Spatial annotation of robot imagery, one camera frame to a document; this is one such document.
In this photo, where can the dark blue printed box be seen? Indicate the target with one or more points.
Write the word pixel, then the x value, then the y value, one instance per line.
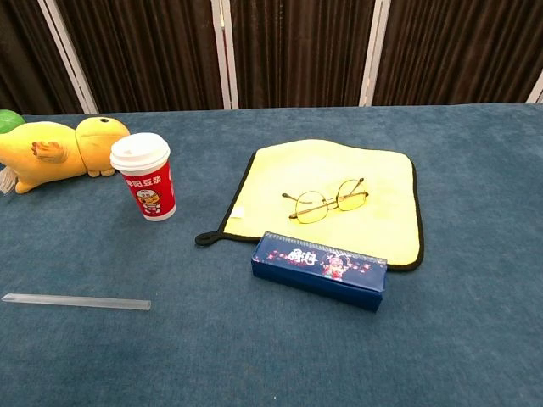
pixel 318 273

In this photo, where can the white toy tag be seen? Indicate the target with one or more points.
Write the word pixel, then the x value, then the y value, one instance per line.
pixel 6 180

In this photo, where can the green round object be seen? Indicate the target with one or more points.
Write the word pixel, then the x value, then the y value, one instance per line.
pixel 9 119

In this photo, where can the brown folding screen panel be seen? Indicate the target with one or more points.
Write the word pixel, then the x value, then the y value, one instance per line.
pixel 25 55
pixel 297 51
pixel 144 51
pixel 458 51

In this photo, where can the yellow plush duck toy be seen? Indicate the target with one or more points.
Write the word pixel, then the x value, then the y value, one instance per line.
pixel 63 144

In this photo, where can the gold-framed eyeglasses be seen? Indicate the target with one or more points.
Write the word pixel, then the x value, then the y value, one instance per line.
pixel 309 199

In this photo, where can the red paper cup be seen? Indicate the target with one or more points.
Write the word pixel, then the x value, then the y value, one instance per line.
pixel 150 195

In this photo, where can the yellow cloth with black trim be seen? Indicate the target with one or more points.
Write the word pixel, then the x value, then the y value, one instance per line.
pixel 322 165

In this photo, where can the white plastic cup lid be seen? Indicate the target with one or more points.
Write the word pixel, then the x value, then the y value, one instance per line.
pixel 140 150

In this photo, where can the transparent plastic straw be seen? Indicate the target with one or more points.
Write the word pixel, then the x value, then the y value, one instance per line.
pixel 76 301

